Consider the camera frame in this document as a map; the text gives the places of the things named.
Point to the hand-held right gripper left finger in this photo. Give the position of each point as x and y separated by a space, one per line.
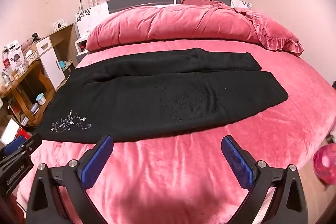
95 164

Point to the pink bed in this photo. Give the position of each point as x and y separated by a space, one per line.
183 174

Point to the black embroidered pants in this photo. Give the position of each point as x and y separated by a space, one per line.
147 98

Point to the white tablet screen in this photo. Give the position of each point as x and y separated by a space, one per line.
9 132

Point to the pink velvet duvet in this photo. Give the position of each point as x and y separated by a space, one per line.
170 22

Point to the grey white headboard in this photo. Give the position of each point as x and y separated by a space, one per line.
136 1

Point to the teal round toy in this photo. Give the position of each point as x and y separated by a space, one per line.
62 65

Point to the wooden cabinet with white drawers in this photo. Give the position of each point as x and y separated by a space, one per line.
52 56

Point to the white nightstand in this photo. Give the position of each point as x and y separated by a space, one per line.
81 43

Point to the white teal cup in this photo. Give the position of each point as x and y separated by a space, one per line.
40 99

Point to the ruffled pink pillow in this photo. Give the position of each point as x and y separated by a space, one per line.
270 29

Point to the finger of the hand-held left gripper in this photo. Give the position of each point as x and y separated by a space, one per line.
30 142
14 144

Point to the patterned tissue box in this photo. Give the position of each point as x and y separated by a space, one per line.
32 55

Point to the wooden side table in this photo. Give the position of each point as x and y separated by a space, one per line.
23 82

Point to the white red product box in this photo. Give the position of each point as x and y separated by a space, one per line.
11 56

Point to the black webcam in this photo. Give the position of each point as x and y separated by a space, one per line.
36 37

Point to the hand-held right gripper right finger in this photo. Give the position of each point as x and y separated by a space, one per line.
236 164

